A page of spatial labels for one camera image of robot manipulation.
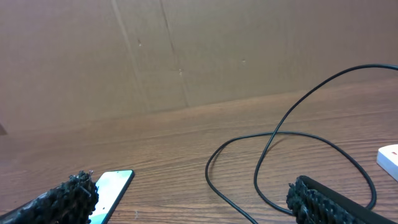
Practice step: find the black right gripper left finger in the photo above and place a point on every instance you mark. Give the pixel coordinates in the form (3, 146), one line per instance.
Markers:
(72, 202)

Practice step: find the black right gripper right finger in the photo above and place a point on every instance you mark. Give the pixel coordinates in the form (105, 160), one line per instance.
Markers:
(311, 203)

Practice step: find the Samsung Galaxy smartphone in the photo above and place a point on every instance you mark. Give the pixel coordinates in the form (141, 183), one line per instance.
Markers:
(111, 187)

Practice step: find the white power strip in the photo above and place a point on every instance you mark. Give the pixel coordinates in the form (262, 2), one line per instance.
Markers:
(387, 159)

